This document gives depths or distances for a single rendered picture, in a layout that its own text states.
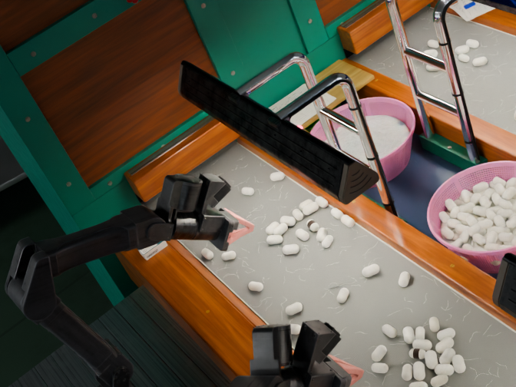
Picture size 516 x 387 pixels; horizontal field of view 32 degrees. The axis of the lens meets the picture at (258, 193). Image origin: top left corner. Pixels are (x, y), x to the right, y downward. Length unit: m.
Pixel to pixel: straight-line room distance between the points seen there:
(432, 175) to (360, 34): 0.47
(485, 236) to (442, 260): 0.13
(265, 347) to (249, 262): 0.58
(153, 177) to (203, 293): 0.39
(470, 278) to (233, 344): 0.48
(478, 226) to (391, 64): 0.69
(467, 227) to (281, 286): 0.40
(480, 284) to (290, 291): 0.40
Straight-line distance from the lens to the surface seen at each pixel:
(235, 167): 2.27
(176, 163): 2.21
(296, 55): 1.85
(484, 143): 2.04
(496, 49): 2.36
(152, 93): 2.20
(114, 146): 2.21
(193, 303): 1.93
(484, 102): 2.19
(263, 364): 1.43
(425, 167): 2.15
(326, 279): 1.87
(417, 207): 2.06
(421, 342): 1.68
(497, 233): 1.86
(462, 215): 1.91
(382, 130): 2.20
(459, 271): 1.77
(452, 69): 1.92
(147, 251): 2.08
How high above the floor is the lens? 2.03
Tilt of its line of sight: 37 degrees down
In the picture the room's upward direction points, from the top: 25 degrees counter-clockwise
